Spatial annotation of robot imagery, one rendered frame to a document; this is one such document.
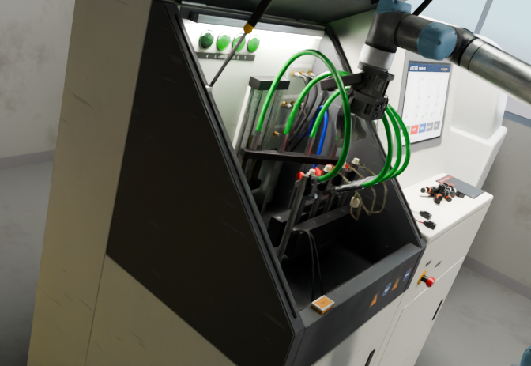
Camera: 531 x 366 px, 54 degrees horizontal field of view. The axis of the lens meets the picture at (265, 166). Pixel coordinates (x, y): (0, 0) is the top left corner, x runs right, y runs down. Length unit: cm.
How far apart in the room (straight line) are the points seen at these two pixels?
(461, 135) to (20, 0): 249
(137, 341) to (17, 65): 228
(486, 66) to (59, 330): 137
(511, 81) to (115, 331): 113
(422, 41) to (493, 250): 294
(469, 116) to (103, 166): 204
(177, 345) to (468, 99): 208
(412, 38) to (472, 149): 178
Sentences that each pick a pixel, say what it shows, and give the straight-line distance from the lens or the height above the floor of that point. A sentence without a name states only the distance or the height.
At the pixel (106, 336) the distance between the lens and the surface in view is 155.
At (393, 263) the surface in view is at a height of 95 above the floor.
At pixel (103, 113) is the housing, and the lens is 136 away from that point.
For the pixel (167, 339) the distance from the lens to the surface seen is 135.
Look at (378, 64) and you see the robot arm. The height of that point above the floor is 144.
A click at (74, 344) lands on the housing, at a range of 170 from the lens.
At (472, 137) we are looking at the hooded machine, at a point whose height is 105.
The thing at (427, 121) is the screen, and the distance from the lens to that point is 203.
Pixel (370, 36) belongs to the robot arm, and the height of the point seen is 150.
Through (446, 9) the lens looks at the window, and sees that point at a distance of 387.
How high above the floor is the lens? 159
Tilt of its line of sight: 21 degrees down
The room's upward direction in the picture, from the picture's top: 16 degrees clockwise
